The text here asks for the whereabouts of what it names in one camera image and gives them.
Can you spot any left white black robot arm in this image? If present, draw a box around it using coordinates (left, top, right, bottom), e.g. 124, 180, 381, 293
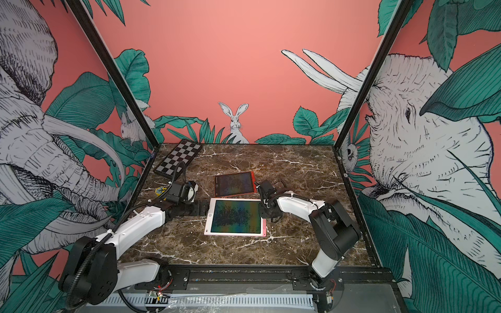
59, 200, 210, 310

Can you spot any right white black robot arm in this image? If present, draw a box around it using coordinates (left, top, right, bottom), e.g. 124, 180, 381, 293
255, 181, 361, 282

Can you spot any pink white writing tablet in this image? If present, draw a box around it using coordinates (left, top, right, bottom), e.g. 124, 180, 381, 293
204, 198, 266, 237

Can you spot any red writing tablet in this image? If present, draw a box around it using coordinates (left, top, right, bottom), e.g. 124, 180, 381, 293
215, 172, 257, 198

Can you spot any yellow blue round sticker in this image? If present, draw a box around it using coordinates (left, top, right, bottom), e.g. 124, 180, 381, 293
155, 186, 168, 196

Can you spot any black white checkerboard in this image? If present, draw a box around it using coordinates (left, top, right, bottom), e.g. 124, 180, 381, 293
154, 140, 202, 180

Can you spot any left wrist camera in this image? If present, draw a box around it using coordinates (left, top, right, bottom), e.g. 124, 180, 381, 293
165, 181, 198, 203

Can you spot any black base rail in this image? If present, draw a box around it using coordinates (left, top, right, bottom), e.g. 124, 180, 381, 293
164, 265, 395, 292

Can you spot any white slotted cable duct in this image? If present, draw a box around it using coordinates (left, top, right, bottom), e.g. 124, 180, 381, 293
93, 293, 315, 309

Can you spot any left black frame post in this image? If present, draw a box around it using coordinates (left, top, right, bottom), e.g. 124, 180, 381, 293
66, 0, 160, 149

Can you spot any black frame post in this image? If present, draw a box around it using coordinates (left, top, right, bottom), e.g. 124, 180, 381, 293
66, 0, 160, 149
334, 0, 414, 152

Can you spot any right black frame post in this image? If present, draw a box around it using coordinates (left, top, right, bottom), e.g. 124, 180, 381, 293
334, 0, 414, 152

